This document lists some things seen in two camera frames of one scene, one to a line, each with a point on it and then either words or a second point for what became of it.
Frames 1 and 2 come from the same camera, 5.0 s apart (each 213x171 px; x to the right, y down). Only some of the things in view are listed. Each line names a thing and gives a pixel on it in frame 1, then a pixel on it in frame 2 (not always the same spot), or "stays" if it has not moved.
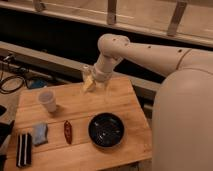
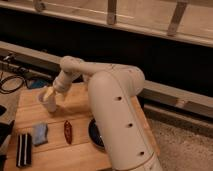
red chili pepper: (68, 131) stays
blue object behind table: (38, 83) stays
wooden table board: (70, 127) stays
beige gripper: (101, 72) to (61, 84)
